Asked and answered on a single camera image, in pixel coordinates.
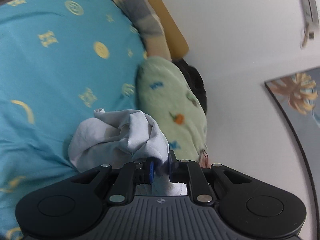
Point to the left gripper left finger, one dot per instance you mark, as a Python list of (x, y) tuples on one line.
[(76, 205)]

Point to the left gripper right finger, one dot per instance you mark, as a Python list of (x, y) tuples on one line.
[(249, 206)]

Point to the light grey t-shirt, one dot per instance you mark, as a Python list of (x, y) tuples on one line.
[(121, 137)]

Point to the framed palm picture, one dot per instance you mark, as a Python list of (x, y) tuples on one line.
[(297, 96)]

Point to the black bag behind blanket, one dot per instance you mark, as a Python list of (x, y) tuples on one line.
[(194, 80)]

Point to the green fleece blanket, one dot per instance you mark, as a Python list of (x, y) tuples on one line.
[(163, 93)]

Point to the teal patterned bed sheet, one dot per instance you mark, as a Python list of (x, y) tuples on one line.
[(60, 60)]

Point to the mustard yellow headboard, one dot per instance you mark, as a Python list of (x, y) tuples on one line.
[(176, 42)]

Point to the striped pastel pillow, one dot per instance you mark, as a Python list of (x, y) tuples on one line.
[(148, 24)]

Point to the white air conditioner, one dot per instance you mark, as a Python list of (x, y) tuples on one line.
[(310, 12)]

